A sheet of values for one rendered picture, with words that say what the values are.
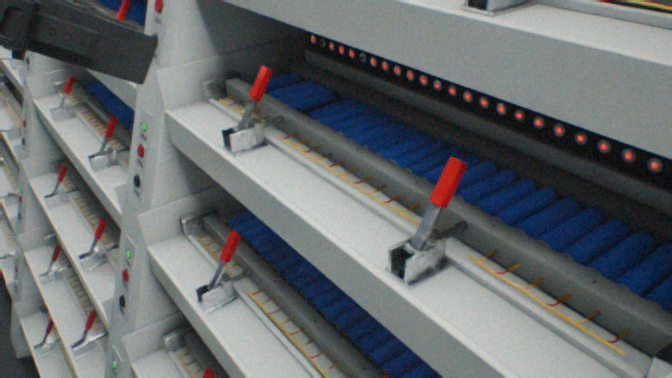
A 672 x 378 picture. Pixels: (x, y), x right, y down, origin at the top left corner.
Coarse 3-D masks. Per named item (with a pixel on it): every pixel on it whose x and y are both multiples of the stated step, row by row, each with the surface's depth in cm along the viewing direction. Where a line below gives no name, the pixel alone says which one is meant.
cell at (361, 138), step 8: (400, 120) 61; (376, 128) 59; (384, 128) 59; (392, 128) 60; (400, 128) 60; (352, 136) 58; (360, 136) 58; (368, 136) 58; (376, 136) 59; (360, 144) 58
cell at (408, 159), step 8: (432, 144) 56; (440, 144) 56; (408, 152) 54; (416, 152) 54; (424, 152) 55; (432, 152) 55; (392, 160) 54; (400, 160) 53; (408, 160) 54; (416, 160) 54
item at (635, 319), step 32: (288, 128) 63; (320, 128) 59; (352, 160) 54; (384, 160) 52; (384, 192) 52; (416, 192) 48; (416, 224) 46; (448, 224) 46; (480, 224) 43; (512, 256) 41; (544, 256) 39; (544, 288) 40; (576, 288) 37; (608, 288) 36; (608, 320) 36; (640, 320) 34
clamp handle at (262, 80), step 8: (264, 72) 59; (272, 72) 59; (256, 80) 60; (264, 80) 59; (256, 88) 60; (264, 88) 60; (256, 96) 59; (248, 104) 60; (256, 104) 60; (248, 112) 60; (248, 120) 60; (240, 128) 60; (248, 128) 61
